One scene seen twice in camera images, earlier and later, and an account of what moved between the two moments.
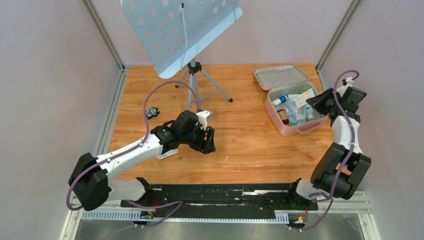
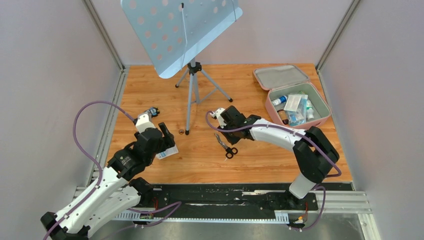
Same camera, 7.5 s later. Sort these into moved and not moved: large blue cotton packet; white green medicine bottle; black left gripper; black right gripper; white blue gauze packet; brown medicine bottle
Moved: black left gripper; black right gripper
Not moved: large blue cotton packet; white blue gauze packet; brown medicine bottle; white green medicine bottle
